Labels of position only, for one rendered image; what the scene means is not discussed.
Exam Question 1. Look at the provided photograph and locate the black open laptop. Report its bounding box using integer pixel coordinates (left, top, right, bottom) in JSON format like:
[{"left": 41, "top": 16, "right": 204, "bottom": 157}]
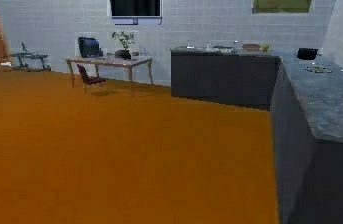
[{"left": 77, "top": 36, "right": 104, "bottom": 59}]

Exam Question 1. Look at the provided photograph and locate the light wooden table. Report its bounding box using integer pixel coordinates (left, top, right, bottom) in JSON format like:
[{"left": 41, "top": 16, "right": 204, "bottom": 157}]
[{"left": 65, "top": 54, "right": 155, "bottom": 99}]

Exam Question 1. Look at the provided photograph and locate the grey sink with tap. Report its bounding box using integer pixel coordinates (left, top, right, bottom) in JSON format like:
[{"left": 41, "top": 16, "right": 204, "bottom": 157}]
[{"left": 205, "top": 42, "right": 234, "bottom": 54}]

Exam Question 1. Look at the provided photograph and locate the green plant in black pot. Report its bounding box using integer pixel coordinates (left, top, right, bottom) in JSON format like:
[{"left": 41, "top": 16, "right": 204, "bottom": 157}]
[{"left": 111, "top": 30, "right": 136, "bottom": 61}]

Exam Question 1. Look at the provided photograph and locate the dark red chair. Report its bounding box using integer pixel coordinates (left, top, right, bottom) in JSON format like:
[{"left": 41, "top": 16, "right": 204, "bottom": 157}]
[{"left": 76, "top": 63, "right": 108, "bottom": 95}]

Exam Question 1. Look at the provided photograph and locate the brown bread loaf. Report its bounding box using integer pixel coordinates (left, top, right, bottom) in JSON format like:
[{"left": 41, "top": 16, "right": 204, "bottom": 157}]
[{"left": 241, "top": 43, "right": 262, "bottom": 52}]

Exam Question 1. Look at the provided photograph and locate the dark grey kitchen counter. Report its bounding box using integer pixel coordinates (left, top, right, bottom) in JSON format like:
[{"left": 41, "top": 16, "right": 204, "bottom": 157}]
[{"left": 170, "top": 46, "right": 343, "bottom": 224}]

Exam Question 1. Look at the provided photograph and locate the black pot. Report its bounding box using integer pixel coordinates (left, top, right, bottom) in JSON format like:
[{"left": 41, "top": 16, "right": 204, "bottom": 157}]
[{"left": 296, "top": 47, "right": 320, "bottom": 61}]

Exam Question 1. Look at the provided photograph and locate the low grey side table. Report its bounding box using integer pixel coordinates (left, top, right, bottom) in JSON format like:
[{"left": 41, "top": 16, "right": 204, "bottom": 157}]
[{"left": 9, "top": 52, "right": 52, "bottom": 73}]

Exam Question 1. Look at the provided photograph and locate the round stove burner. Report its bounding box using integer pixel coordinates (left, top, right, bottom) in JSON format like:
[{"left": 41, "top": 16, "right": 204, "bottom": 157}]
[{"left": 304, "top": 65, "right": 334, "bottom": 74}]

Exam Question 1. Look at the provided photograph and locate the window with green view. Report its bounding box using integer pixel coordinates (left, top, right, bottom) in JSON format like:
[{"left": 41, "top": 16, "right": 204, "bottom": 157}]
[{"left": 251, "top": 0, "right": 313, "bottom": 15}]

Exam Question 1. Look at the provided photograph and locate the black wall television set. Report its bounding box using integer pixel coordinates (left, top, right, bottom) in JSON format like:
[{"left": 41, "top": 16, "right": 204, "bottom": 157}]
[{"left": 108, "top": 0, "right": 164, "bottom": 26}]

